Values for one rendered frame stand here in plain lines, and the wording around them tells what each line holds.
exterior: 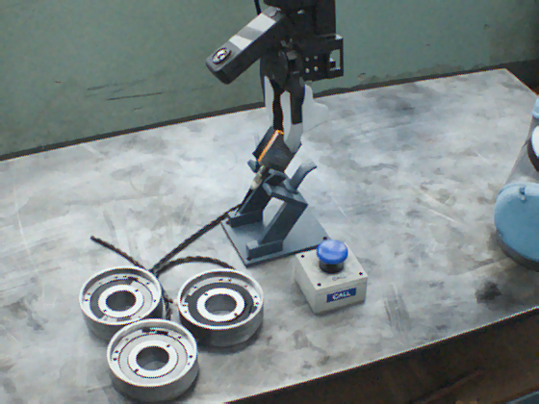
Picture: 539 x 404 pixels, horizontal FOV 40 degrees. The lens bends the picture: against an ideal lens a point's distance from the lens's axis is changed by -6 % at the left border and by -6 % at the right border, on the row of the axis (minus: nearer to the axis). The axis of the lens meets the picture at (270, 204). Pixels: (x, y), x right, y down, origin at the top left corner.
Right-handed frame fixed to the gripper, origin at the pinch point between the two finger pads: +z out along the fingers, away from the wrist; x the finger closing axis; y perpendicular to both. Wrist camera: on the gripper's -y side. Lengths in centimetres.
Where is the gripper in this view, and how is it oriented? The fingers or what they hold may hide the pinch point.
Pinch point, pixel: (282, 138)
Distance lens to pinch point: 101.8
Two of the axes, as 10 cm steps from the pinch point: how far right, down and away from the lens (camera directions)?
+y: 8.9, -2.7, 3.6
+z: 0.4, 8.5, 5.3
